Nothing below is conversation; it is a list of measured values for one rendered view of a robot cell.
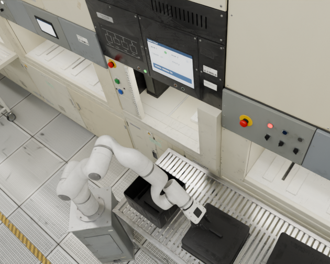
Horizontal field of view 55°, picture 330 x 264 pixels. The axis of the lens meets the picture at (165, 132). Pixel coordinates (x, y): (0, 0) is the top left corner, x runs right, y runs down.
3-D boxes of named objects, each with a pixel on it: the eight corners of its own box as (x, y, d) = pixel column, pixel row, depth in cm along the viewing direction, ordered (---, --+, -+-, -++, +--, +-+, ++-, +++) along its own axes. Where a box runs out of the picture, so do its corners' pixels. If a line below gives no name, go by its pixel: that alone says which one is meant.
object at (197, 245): (180, 247, 184) (178, 239, 174) (207, 207, 197) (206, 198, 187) (224, 277, 172) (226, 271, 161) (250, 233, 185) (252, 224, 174)
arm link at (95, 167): (79, 180, 188) (69, 206, 178) (60, 172, 183) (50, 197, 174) (119, 150, 152) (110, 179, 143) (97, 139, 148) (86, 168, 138)
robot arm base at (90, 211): (75, 223, 201) (64, 212, 187) (77, 197, 213) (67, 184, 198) (104, 219, 201) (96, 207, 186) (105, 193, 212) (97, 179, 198)
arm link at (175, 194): (177, 210, 165) (190, 199, 164) (161, 193, 162) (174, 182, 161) (176, 202, 173) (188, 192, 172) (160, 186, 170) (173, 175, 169)
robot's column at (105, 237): (101, 265, 258) (67, 232, 198) (101, 232, 275) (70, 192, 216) (134, 260, 257) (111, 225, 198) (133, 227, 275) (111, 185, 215)
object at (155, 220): (155, 174, 216) (151, 161, 203) (187, 196, 204) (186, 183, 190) (128, 205, 205) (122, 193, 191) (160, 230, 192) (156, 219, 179)
